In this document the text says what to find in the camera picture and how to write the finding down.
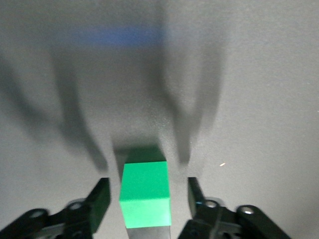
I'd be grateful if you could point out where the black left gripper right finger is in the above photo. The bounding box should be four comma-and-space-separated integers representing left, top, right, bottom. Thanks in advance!
178, 176, 297, 239

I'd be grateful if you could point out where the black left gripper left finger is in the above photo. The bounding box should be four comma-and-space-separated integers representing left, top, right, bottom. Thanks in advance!
0, 178, 112, 239

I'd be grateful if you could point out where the small green cube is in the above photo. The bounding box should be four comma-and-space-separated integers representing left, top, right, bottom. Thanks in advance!
119, 145, 172, 229

